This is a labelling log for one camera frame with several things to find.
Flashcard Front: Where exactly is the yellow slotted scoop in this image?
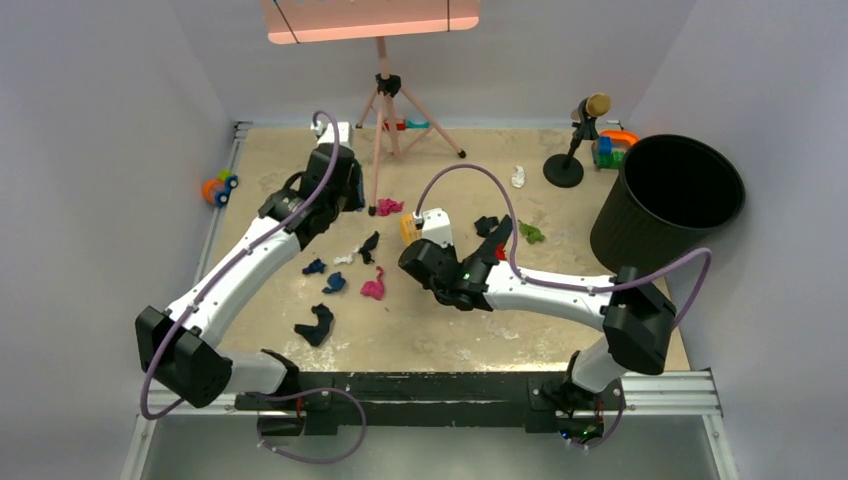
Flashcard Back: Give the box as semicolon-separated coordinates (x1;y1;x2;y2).
399;213;421;246

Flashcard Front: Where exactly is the blue hand brush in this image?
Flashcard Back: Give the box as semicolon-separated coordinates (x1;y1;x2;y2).
357;169;367;212

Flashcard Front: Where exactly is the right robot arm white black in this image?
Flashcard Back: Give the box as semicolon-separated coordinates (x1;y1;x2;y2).
398;239;677;407

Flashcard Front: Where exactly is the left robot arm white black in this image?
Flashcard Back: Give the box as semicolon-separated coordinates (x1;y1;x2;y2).
135;144;364;409

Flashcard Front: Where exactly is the pink paper scrap by tripod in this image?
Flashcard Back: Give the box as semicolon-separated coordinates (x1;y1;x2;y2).
376;198;404;217

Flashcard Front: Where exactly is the flat black paper sheet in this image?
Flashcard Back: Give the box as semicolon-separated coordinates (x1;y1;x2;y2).
464;215;513;266

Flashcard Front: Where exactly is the black crumpled paper scrap right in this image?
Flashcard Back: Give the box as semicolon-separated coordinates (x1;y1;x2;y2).
473;216;500;238

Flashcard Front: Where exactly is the black paper scrap centre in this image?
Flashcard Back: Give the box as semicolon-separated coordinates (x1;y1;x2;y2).
358;231;380;265

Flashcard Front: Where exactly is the pink paper scrap centre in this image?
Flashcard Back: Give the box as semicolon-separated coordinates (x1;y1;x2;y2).
360;266;385;301

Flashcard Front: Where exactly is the white twisted paper scrap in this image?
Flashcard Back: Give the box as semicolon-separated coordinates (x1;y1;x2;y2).
333;245;361;265

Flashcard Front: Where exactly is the red teal toy behind tripod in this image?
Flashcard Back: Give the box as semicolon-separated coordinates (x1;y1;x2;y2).
395;119;431;131

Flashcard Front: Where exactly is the blue paper scrap middle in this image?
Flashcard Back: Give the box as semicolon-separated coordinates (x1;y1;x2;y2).
301;258;327;275

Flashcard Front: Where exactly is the pink tripod stand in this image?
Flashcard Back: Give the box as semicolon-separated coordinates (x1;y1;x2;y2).
354;36;467;216

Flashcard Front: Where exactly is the blue paper scrap under gripper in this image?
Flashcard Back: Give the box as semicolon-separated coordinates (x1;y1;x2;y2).
322;272;347;294

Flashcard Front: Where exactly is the green paper scrap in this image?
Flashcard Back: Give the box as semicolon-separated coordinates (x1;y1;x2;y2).
518;221;546;245

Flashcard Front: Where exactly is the white paper scrap far right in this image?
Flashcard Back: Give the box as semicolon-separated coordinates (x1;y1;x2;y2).
510;165;526;189

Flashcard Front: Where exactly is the orange green toy car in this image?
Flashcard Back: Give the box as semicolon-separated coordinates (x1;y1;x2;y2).
201;169;240;208

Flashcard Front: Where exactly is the black microphone stand gold head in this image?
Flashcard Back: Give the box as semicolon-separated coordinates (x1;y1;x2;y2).
543;93;611;188

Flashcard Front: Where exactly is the pink light panel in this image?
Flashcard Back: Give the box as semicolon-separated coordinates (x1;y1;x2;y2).
261;0;481;45

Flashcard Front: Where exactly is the colourful block toy orange arch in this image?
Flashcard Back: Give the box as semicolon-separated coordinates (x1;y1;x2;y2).
591;130;640;170

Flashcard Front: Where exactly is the black trash bin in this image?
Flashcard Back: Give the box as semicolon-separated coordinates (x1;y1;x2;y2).
589;134;746;274

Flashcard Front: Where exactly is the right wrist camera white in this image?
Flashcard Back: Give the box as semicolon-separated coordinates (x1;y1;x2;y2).
411;208;454;248

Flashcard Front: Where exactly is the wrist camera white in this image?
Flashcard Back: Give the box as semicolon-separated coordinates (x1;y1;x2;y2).
411;208;454;248
310;120;354;150

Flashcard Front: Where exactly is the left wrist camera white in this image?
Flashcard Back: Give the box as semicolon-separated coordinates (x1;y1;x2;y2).
310;120;354;150

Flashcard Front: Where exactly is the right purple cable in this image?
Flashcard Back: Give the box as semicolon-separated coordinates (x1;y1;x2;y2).
414;164;713;452

